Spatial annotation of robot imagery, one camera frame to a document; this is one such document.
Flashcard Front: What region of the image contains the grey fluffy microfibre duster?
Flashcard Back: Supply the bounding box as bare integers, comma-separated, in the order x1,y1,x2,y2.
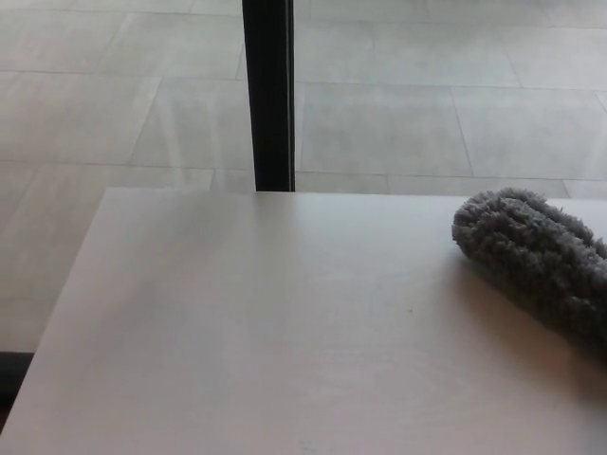
451,187,607,365

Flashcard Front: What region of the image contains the black vertical window frame post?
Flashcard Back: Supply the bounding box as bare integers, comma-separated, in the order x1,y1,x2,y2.
241,0,298,192

